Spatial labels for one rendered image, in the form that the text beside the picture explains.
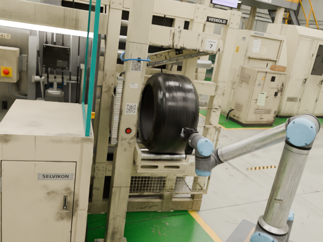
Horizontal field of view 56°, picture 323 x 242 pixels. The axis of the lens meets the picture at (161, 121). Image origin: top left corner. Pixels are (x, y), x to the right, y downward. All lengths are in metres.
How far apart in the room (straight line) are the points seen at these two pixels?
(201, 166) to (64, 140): 0.75
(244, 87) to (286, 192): 5.37
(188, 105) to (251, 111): 4.87
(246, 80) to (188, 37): 4.51
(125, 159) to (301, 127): 1.24
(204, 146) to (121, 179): 0.83
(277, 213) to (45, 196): 1.09
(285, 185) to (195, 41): 1.31
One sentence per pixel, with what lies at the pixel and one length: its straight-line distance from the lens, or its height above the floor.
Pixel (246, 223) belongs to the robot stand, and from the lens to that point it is 2.27.
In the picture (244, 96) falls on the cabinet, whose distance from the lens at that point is 6.81.
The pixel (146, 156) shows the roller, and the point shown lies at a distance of 2.15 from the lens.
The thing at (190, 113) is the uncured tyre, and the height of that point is 1.27.
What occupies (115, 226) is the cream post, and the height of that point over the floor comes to 0.28.
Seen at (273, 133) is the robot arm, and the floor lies 1.34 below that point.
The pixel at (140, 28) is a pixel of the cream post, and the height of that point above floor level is 1.75.
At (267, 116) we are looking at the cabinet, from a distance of 7.21.
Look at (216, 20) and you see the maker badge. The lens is 2.80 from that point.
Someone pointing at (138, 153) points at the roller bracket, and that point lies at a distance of 2.09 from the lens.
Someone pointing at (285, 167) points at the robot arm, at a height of 1.25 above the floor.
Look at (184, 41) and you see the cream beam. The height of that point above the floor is 1.70.
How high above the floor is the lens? 1.77
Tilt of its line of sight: 17 degrees down
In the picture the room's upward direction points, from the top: 9 degrees clockwise
